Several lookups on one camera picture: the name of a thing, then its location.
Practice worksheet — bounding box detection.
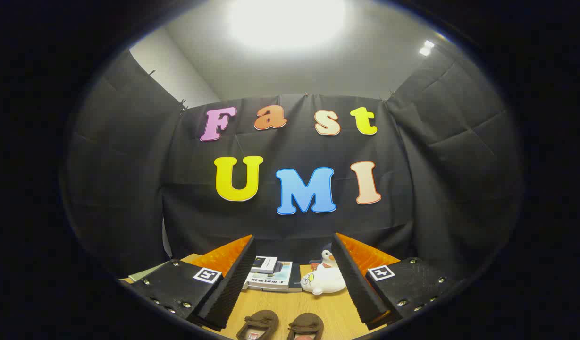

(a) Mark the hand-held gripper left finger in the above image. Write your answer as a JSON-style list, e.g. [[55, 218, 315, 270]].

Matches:
[[129, 235, 257, 331]]

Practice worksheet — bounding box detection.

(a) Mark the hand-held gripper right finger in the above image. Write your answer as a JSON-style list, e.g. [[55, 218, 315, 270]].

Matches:
[[331, 232, 460, 331]]

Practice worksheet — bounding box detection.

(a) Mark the brown fuzzy shoe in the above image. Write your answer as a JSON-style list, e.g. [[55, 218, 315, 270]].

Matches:
[[287, 313, 325, 340], [236, 310, 279, 340]]

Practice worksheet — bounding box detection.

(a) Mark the green fabric storage box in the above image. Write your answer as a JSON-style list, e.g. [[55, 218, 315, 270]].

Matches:
[[128, 263, 170, 283]]

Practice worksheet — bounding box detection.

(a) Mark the plain white book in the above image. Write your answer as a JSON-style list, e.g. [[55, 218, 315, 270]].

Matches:
[[243, 276, 290, 292]]

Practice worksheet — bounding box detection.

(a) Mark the white seal plush toy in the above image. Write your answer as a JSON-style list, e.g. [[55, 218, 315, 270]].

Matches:
[[300, 264, 347, 296]]

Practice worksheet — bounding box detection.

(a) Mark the white book night photo cover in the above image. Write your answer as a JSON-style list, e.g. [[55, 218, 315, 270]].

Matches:
[[250, 256, 278, 274]]

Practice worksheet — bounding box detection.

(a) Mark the penguin plush toy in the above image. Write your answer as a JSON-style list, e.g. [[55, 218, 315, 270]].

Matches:
[[310, 243, 337, 271]]

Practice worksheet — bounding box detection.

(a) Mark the pale blue cover book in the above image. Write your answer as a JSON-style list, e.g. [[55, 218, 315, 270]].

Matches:
[[246, 261, 294, 289]]

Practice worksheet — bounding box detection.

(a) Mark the black backdrop cloth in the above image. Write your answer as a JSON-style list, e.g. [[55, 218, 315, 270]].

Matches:
[[63, 47, 524, 279]]

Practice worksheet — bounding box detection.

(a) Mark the large ceiling light panel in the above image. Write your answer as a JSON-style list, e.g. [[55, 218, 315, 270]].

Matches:
[[226, 0, 347, 50]]

